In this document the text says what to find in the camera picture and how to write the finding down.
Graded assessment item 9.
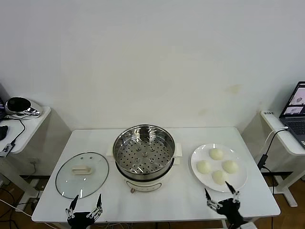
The round glass pot lid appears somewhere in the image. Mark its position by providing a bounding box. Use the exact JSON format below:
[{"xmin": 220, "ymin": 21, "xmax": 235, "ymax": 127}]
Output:
[{"xmin": 55, "ymin": 151, "xmax": 110, "ymax": 199}]

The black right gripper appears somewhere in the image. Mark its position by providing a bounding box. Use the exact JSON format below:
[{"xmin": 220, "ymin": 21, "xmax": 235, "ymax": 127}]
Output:
[{"xmin": 204, "ymin": 180, "xmax": 245, "ymax": 227}]

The perforated steel steamer basket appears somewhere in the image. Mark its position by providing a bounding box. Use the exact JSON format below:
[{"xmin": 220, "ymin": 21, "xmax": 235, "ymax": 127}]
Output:
[{"xmin": 112, "ymin": 124, "xmax": 176, "ymax": 181}]

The black computer mouse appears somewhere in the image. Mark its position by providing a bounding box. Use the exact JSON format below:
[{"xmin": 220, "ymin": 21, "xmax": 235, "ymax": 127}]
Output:
[{"xmin": 0, "ymin": 125, "xmax": 9, "ymax": 141}]

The thin black desk cable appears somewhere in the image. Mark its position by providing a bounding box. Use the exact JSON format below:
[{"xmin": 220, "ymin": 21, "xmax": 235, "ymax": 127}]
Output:
[{"xmin": 3, "ymin": 114, "xmax": 26, "ymax": 146}]

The small grey usb hub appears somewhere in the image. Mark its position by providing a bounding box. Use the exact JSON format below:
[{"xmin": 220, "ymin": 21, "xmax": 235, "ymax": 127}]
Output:
[{"xmin": 0, "ymin": 143, "xmax": 14, "ymax": 157}]

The open grey laptop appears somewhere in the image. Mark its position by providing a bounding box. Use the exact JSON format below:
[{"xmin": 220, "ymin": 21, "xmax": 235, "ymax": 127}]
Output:
[{"xmin": 279, "ymin": 81, "xmax": 305, "ymax": 150}]

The white steamed baozi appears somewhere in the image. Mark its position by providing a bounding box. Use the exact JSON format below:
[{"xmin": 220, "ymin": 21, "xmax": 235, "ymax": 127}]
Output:
[
  {"xmin": 222, "ymin": 160, "xmax": 239, "ymax": 174},
  {"xmin": 212, "ymin": 169, "xmax": 229, "ymax": 186},
  {"xmin": 196, "ymin": 160, "xmax": 212, "ymax": 174},
  {"xmin": 209, "ymin": 148, "xmax": 224, "ymax": 161}
]

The round white plate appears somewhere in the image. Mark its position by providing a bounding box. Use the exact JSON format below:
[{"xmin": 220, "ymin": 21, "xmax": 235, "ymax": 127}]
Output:
[{"xmin": 190, "ymin": 143, "xmax": 248, "ymax": 193}]

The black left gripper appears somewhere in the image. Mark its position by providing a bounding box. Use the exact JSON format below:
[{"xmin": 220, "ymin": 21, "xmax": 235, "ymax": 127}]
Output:
[{"xmin": 65, "ymin": 193, "xmax": 104, "ymax": 229}]

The white side desk with label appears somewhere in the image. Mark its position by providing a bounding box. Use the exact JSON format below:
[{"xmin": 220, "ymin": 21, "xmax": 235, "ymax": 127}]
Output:
[{"xmin": 242, "ymin": 111, "xmax": 305, "ymax": 207}]

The dark laptop edge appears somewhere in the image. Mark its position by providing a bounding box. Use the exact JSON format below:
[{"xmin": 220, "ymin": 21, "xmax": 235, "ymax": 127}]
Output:
[{"xmin": 0, "ymin": 82, "xmax": 10, "ymax": 121}]

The cream electric cooking pot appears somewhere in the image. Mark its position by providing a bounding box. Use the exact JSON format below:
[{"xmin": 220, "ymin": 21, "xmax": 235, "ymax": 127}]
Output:
[{"xmin": 106, "ymin": 142, "xmax": 183, "ymax": 194}]

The white laptop cable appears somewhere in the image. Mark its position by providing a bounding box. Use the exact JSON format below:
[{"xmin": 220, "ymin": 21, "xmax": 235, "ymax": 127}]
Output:
[{"xmin": 259, "ymin": 127, "xmax": 290, "ymax": 156}]

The black cable with adapter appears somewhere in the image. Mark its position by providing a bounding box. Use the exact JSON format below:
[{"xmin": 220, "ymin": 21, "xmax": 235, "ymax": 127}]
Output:
[{"xmin": 258, "ymin": 128, "xmax": 291, "ymax": 194}]

